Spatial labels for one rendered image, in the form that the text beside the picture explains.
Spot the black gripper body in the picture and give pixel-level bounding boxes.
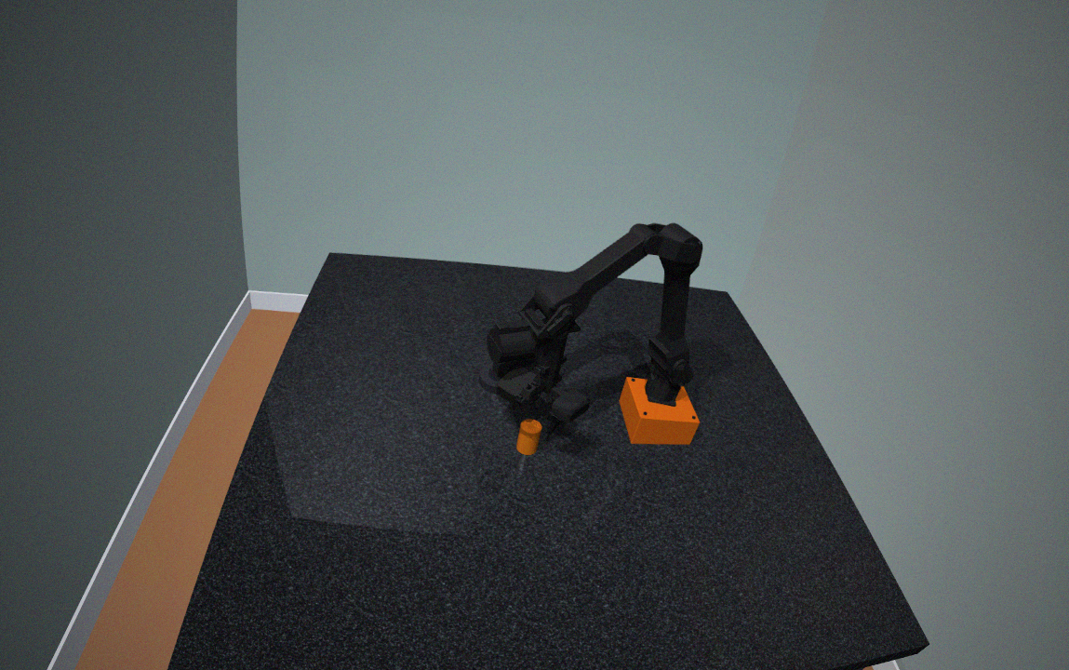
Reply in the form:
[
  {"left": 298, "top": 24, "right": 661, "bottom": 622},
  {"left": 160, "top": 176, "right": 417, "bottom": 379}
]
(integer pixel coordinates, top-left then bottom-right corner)
[{"left": 492, "top": 355, "right": 590, "bottom": 423}]

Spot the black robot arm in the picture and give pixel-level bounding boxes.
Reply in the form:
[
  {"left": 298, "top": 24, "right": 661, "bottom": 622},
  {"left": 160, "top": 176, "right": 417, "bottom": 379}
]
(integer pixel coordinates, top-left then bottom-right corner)
[{"left": 487, "top": 222, "right": 702, "bottom": 407}]

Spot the orange cylinder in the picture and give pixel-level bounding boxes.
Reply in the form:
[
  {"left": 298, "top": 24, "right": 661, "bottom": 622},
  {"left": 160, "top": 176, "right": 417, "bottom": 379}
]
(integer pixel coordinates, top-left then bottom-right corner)
[{"left": 516, "top": 419, "right": 541, "bottom": 455}]

